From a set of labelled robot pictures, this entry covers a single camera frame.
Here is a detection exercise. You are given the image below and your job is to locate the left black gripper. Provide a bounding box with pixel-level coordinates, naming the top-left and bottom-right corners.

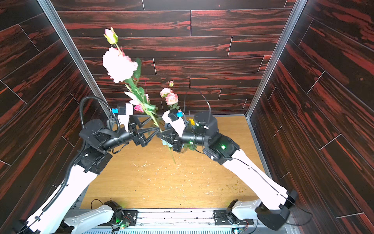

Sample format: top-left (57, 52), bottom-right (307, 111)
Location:
top-left (99, 114), bottom-right (156, 154)

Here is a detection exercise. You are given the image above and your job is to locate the pink peony flower stem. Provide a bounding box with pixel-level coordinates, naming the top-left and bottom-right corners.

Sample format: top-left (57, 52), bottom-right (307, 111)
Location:
top-left (160, 81), bottom-right (180, 110)

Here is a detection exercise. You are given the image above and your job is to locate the pale pink flower stem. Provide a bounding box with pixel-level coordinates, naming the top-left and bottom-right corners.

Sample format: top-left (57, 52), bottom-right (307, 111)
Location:
top-left (102, 27), bottom-right (176, 164)

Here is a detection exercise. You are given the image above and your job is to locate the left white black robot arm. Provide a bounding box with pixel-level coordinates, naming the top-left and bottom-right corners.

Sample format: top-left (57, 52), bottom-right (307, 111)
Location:
top-left (14, 117), bottom-right (160, 234)

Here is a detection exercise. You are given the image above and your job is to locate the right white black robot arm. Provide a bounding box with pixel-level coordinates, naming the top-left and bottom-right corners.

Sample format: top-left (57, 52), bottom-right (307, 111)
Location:
top-left (157, 109), bottom-right (298, 231)

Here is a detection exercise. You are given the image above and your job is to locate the clear glass vase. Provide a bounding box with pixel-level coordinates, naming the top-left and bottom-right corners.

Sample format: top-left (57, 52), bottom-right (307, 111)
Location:
top-left (175, 147), bottom-right (189, 154)

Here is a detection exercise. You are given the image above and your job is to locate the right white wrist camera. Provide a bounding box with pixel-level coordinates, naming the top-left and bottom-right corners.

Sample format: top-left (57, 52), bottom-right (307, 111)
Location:
top-left (162, 109), bottom-right (186, 137)

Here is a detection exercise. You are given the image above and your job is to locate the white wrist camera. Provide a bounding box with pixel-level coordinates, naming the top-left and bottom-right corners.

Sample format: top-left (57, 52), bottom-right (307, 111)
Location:
top-left (112, 103), bottom-right (134, 132)
top-left (162, 109), bottom-right (186, 137)

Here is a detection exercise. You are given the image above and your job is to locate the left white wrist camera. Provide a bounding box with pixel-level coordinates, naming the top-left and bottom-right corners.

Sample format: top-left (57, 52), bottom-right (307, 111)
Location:
top-left (112, 103), bottom-right (134, 132)

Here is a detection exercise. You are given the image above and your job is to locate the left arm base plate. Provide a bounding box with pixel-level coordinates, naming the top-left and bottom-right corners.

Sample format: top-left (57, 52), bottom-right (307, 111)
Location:
top-left (99, 210), bottom-right (139, 228)

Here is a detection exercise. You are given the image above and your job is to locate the front aluminium rail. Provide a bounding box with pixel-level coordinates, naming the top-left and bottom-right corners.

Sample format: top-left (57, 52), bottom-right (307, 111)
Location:
top-left (51, 208), bottom-right (302, 234)

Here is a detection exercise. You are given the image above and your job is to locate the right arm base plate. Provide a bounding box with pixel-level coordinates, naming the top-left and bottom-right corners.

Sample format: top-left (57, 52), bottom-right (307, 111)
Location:
top-left (212, 209), bottom-right (254, 226)

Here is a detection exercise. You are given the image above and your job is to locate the left aluminium frame post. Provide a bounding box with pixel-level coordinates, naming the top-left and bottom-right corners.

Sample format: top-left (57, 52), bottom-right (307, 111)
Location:
top-left (37, 0), bottom-right (106, 100)

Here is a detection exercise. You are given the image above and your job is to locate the aluminium frame post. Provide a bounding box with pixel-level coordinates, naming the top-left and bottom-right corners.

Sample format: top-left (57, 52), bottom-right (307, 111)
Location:
top-left (37, 0), bottom-right (106, 100)
top-left (246, 0), bottom-right (307, 123)

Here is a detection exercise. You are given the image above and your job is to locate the right aluminium frame post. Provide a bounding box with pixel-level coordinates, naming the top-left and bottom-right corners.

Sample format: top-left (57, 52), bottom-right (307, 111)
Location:
top-left (246, 0), bottom-right (307, 123)

